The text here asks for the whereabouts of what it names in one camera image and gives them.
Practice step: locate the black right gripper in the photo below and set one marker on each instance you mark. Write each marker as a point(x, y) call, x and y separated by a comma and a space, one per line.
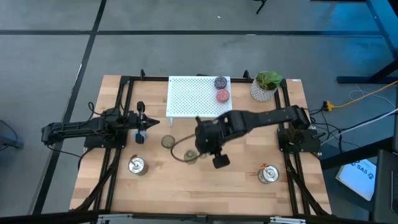
point(208, 137)

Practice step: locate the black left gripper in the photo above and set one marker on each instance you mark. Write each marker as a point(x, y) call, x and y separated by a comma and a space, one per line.
point(133, 119)

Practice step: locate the blue patterned candle tin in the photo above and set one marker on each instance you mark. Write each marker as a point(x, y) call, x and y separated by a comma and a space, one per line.
point(136, 137)

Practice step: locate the pink patterned candle tin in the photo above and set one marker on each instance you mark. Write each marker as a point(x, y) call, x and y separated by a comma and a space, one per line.
point(222, 96)

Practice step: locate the white perforated metal shelf riser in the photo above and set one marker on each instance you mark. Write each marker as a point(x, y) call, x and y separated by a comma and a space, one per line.
point(189, 96)

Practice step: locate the silver tin can orange tab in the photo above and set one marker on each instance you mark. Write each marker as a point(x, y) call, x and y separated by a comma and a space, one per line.
point(138, 165)
point(268, 174)

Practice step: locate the purple patterned candle tin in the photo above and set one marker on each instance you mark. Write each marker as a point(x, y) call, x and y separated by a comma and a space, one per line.
point(220, 82)

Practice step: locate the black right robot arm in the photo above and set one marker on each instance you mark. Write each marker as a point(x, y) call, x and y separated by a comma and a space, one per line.
point(264, 118)

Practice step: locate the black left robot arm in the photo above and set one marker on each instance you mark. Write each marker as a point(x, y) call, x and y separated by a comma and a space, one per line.
point(77, 127)

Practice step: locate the green plant in white pot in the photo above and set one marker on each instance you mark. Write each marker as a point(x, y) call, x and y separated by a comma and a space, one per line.
point(265, 85)

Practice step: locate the small white sticker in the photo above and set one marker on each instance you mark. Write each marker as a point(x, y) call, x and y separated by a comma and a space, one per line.
point(296, 80)

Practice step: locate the black tripod leg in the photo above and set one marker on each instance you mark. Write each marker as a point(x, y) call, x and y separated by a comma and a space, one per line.
point(261, 7)

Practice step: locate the black diagonal floor beam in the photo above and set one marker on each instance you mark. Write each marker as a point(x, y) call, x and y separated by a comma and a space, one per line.
point(357, 154)

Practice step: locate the white printed sheet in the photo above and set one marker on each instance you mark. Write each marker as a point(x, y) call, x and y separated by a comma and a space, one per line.
point(357, 179)

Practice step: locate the black-framed blue desk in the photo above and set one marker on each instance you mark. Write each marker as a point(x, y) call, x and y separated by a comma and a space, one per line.
point(357, 80)

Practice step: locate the dark grey case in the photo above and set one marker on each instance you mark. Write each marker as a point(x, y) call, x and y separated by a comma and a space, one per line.
point(385, 186)

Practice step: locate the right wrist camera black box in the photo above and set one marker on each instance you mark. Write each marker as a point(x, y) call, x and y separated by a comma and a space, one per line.
point(221, 161)

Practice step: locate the black aluminium table frame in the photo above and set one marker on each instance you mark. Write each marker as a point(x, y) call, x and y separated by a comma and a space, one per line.
point(149, 78)

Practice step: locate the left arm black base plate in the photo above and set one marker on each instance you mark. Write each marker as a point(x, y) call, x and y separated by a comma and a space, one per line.
point(93, 143)

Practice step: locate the silver metal bracket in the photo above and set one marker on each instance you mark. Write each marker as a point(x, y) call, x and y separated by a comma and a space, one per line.
point(287, 221)
point(115, 217)

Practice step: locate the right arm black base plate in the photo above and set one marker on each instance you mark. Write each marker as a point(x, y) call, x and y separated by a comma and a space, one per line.
point(311, 146)

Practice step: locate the black camera mount crossbar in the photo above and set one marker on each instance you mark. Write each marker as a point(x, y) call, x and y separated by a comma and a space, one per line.
point(62, 217)

